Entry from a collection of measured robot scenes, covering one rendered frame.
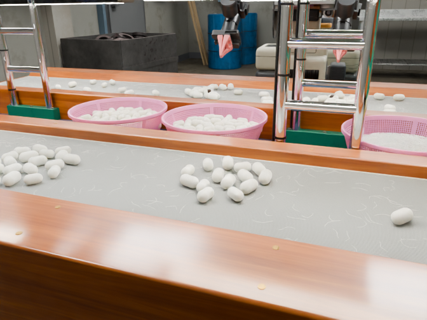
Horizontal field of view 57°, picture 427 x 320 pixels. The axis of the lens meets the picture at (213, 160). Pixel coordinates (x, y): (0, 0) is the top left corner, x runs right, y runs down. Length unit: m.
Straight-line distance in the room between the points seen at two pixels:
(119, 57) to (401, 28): 4.69
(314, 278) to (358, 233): 0.15
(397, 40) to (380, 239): 6.64
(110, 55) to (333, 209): 3.53
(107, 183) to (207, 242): 0.29
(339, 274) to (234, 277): 0.11
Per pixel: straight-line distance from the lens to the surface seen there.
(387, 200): 0.68
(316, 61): 1.88
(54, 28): 4.46
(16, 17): 4.27
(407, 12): 6.77
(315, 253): 0.47
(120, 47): 3.91
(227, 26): 1.52
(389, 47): 7.14
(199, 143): 0.82
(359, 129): 0.80
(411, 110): 1.27
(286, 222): 0.58
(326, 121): 1.08
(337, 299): 0.42
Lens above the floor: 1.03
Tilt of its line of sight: 22 degrees down
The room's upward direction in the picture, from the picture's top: 1 degrees counter-clockwise
